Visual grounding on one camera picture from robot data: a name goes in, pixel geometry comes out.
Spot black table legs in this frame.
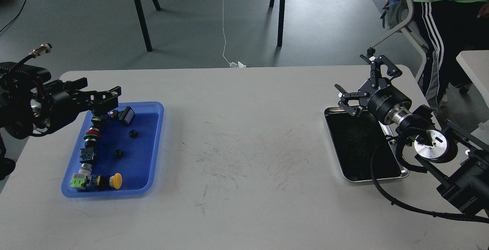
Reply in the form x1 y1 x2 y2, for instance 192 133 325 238
133 0 161 52
269 0 286 47

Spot person in green shirt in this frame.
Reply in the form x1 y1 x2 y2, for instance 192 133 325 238
413 0 489 109

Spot white office chair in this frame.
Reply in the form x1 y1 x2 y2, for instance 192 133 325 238
367 0 429 86

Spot green white switch block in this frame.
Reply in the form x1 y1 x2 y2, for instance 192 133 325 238
70 167 92 191

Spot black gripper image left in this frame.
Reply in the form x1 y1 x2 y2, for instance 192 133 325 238
38 77 121 132

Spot yellow mushroom push button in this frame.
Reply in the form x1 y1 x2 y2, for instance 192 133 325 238
96 173 123 190

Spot white side table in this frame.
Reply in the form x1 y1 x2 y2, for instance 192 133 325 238
456 50 489 105

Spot silver metal tray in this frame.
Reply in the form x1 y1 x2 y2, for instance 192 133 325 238
324 107 410 183

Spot white floor cable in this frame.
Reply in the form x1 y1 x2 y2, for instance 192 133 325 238
208 0 247 68

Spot black table legs left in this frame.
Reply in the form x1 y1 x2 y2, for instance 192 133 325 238
133 0 161 52

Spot black square push button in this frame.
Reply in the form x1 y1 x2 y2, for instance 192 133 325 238
108 106 135 126

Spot red green ringed button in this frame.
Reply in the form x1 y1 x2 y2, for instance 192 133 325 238
83 127 101 148

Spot small black gear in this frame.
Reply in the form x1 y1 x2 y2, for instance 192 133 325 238
128 130 138 138
113 149 124 159

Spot person's second hand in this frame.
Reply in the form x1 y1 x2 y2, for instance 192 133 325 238
477 2 489 19

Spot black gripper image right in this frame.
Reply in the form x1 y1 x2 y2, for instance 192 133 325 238
335 54 413 125

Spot black table legs right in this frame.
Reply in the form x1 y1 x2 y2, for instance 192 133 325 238
269 0 286 47

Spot black cable hose right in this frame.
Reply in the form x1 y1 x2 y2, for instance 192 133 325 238
371 143 489 224

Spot blue plastic tray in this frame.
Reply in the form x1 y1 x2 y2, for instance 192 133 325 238
61 102 164 198

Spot black green contact block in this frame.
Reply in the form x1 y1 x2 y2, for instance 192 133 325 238
79 147 98 165

